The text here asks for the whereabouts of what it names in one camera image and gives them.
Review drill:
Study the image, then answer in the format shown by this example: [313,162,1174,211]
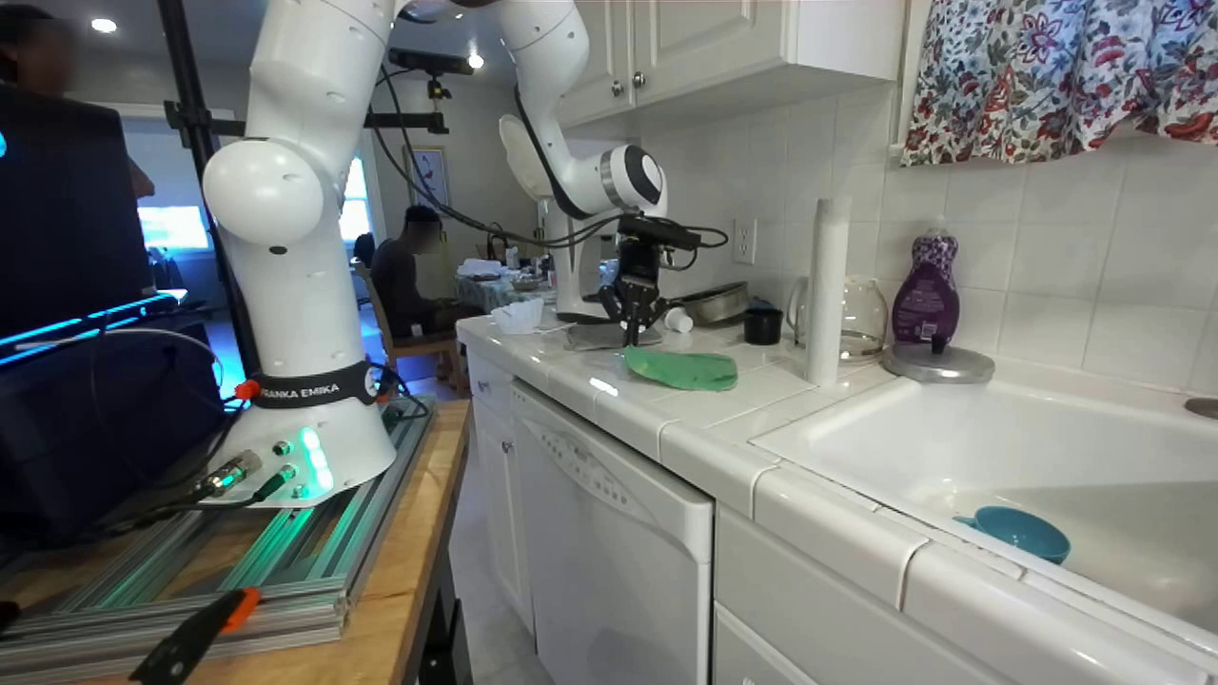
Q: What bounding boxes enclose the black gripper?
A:
[596,211,701,344]

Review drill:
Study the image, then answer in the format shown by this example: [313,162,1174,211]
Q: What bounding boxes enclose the green and grey rag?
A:
[624,344,739,393]

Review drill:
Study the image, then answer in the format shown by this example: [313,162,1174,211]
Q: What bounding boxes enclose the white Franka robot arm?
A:
[197,0,664,508]

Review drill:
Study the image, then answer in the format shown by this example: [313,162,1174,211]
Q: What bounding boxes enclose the dark round pan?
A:
[683,281,751,327]

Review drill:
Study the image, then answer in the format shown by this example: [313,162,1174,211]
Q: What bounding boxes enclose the black measuring cup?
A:
[744,304,783,344]

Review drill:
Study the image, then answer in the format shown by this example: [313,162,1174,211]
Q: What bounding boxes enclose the white paper towel roll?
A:
[801,199,847,389]

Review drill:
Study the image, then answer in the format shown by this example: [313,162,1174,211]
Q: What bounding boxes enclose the glass coffee carafe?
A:
[842,276,886,358]

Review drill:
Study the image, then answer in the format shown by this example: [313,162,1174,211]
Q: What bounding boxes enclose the seated person in background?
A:
[370,205,455,338]

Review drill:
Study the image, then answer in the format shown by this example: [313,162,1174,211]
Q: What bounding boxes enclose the white dishwasher front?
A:
[517,393,710,685]

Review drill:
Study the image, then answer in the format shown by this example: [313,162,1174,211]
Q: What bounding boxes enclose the white upper cabinet door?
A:
[558,0,910,125]

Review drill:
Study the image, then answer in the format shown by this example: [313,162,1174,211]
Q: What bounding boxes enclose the purple soap bottle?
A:
[891,230,957,352]

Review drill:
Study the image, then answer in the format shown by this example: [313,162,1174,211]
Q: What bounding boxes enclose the white lower cabinets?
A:
[451,332,1218,685]

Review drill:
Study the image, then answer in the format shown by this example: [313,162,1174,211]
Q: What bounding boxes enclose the floral window curtain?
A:
[896,0,1218,166]

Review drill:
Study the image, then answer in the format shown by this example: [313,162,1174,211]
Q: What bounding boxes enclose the teal bowl in sink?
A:
[966,504,1069,561]

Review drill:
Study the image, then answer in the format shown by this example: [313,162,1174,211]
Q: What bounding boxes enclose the white kitchen sink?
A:
[756,383,1218,626]

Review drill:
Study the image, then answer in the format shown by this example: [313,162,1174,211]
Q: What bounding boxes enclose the black computer monitor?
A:
[0,86,220,553]

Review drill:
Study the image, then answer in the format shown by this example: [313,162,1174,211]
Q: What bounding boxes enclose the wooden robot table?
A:
[0,395,476,685]

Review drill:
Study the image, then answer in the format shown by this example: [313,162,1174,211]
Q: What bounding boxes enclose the person behind monitor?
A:
[0,5,159,201]

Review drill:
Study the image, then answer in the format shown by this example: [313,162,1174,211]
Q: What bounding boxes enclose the black camera on stand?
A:
[388,50,476,98]

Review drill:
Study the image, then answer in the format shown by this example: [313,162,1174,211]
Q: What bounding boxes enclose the black orange handled tool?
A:
[130,584,259,685]

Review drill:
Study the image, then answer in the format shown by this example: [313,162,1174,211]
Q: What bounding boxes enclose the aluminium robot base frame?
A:
[0,410,430,685]

